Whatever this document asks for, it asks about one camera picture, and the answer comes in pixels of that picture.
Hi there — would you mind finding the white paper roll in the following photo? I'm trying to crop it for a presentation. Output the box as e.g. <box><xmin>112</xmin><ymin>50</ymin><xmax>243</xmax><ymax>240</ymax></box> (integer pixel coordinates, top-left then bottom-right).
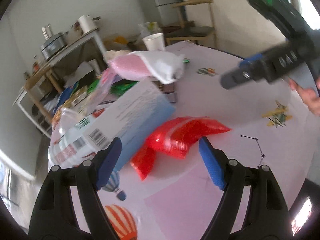
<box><xmin>78</xmin><ymin>15</ymin><xmax>97</xmax><ymax>34</ymax></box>

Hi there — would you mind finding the red plastic snack bag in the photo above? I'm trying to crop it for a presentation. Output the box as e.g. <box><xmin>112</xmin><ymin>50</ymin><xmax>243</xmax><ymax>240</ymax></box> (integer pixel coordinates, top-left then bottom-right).
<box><xmin>130</xmin><ymin>116</ymin><xmax>231</xmax><ymax>180</ymax></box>

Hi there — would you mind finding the white blue cardboard box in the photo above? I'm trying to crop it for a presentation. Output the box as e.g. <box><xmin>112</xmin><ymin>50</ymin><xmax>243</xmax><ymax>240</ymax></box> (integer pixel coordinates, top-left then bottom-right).
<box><xmin>48</xmin><ymin>79</ymin><xmax>175</xmax><ymax>171</ymax></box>

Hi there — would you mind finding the grey metal pot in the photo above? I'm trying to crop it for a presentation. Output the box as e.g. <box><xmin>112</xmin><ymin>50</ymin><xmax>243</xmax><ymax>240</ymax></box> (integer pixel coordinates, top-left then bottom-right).
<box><xmin>40</xmin><ymin>33</ymin><xmax>67</xmax><ymax>60</ymax></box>

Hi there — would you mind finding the white paper cup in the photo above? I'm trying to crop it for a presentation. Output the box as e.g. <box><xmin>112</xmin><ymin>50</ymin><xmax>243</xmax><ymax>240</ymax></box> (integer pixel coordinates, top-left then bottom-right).
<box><xmin>142</xmin><ymin>33</ymin><xmax>165</xmax><ymax>51</ymax></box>

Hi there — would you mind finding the wooden chair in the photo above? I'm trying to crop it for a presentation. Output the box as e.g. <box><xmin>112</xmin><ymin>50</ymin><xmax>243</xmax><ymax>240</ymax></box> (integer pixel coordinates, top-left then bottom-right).
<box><xmin>162</xmin><ymin>0</ymin><xmax>218</xmax><ymax>48</ymax></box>

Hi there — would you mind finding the pink cloth item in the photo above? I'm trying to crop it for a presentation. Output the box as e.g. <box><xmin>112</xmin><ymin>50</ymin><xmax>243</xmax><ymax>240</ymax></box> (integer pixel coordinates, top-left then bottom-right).
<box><xmin>108</xmin><ymin>54</ymin><xmax>153</xmax><ymax>81</ymax></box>

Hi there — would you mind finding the white rubber glove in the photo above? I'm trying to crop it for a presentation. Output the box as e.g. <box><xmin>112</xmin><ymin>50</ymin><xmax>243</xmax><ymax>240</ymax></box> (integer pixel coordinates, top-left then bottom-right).
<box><xmin>135</xmin><ymin>51</ymin><xmax>185</xmax><ymax>85</ymax></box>

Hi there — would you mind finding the white shelf table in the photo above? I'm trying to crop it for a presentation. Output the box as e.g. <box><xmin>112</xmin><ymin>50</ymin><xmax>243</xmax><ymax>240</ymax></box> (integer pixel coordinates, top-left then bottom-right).
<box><xmin>13</xmin><ymin>27</ymin><xmax>107</xmax><ymax>139</ymax></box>

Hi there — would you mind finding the right hand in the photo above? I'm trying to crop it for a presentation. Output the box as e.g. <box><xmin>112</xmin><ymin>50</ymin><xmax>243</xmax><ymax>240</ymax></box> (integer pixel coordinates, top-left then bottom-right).
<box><xmin>289</xmin><ymin>79</ymin><xmax>320</xmax><ymax>116</ymax></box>

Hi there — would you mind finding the green snack bag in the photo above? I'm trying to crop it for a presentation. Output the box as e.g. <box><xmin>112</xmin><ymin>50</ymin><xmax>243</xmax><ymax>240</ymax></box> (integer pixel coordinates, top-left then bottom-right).
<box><xmin>87</xmin><ymin>79</ymin><xmax>137</xmax><ymax>96</ymax></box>

